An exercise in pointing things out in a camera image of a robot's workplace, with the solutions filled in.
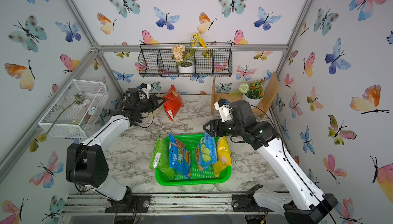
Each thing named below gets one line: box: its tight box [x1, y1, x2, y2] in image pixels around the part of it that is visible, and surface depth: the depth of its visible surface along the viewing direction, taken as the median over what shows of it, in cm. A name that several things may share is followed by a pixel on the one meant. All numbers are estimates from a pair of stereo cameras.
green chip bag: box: [148, 133, 176, 181], surface depth 74 cm
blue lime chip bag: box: [197, 132, 218, 174], surface depth 76 cm
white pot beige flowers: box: [171, 45, 194, 74], surface depth 88 cm
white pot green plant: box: [229, 79, 266, 107], surface depth 96 cm
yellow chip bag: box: [212, 136, 233, 178], surface depth 74 cm
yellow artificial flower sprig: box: [188, 32, 207, 60], surface depth 86 cm
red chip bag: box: [163, 83, 185, 122], surface depth 88 cm
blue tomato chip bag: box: [168, 133, 191, 179], surface depth 74 cm
